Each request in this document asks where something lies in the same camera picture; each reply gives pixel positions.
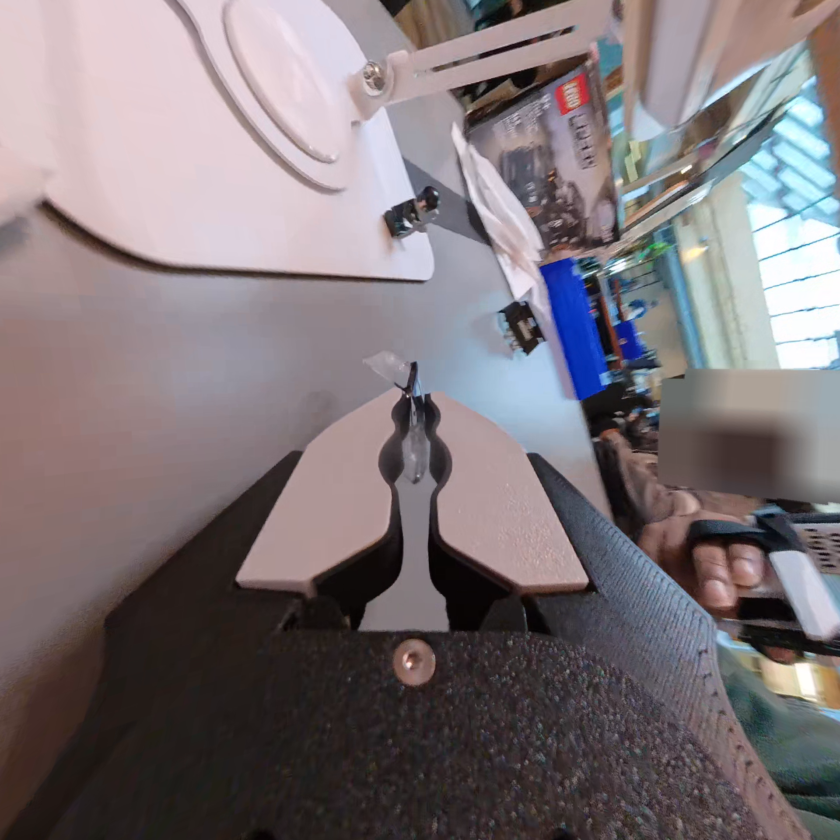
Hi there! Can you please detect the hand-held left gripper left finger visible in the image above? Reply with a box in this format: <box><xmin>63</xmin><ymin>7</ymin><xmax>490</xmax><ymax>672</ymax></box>
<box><xmin>234</xmin><ymin>390</ymin><xmax>403</xmax><ymax>598</ymax></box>

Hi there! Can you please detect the white book stand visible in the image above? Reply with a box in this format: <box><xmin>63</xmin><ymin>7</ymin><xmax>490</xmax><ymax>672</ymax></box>
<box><xmin>0</xmin><ymin>0</ymin><xmax>834</xmax><ymax>284</ymax></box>

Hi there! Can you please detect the person's right forearm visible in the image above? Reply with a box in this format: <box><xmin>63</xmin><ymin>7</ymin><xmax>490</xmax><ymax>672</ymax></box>
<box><xmin>718</xmin><ymin>646</ymin><xmax>840</xmax><ymax>821</ymax></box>

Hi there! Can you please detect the black lego minifigure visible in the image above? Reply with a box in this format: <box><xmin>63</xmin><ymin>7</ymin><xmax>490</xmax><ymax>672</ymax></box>
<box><xmin>384</xmin><ymin>185</ymin><xmax>442</xmax><ymax>239</ymax></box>

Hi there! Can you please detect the blue plastic bin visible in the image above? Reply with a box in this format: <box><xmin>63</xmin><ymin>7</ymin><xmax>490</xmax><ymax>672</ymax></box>
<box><xmin>538</xmin><ymin>256</ymin><xmax>609</xmax><ymax>403</ymax></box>

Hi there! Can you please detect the black lego roof panel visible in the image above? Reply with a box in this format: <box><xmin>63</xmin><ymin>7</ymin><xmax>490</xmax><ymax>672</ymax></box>
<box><xmin>497</xmin><ymin>300</ymin><xmax>546</xmax><ymax>357</ymax></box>

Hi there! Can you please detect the person's right hand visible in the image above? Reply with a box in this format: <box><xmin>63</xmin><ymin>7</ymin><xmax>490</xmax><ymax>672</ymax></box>
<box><xmin>633</xmin><ymin>489</ymin><xmax>770</xmax><ymax>616</ymax></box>

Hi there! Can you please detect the crumpled white paper bag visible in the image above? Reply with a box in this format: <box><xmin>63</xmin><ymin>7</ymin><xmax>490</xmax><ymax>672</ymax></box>
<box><xmin>450</xmin><ymin>120</ymin><xmax>552</xmax><ymax>316</ymax></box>

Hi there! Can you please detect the lego set box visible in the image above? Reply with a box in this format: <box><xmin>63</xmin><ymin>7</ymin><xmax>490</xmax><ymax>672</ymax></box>
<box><xmin>463</xmin><ymin>61</ymin><xmax>622</xmax><ymax>252</ymax></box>

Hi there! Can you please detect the clear lego windshield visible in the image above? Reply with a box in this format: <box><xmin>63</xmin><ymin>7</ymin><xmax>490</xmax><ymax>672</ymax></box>
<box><xmin>363</xmin><ymin>351</ymin><xmax>435</xmax><ymax>485</ymax></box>

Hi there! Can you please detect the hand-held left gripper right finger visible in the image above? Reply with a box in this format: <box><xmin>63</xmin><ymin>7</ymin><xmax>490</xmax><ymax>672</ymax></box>
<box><xmin>427</xmin><ymin>390</ymin><xmax>592</xmax><ymax>598</ymax></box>

